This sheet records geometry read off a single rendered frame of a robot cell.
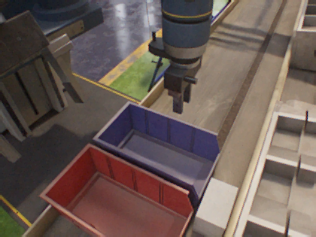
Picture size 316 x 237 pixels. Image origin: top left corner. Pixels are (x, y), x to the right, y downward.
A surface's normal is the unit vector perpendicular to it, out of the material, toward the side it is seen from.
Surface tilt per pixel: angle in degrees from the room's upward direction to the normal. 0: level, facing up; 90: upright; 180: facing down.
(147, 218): 0
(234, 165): 0
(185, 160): 0
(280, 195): 10
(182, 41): 90
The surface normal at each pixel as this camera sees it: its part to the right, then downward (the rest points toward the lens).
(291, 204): -0.18, -0.75
